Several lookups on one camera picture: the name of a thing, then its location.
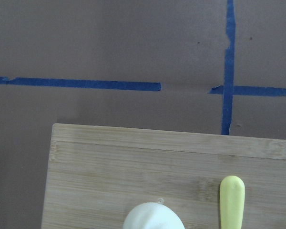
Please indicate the bamboo cutting board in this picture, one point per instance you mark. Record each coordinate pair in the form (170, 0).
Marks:
(97, 174)

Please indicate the yellow plastic knife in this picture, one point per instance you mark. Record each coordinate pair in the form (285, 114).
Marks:
(232, 202)

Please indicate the white steamed bun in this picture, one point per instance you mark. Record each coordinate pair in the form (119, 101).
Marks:
(152, 215)

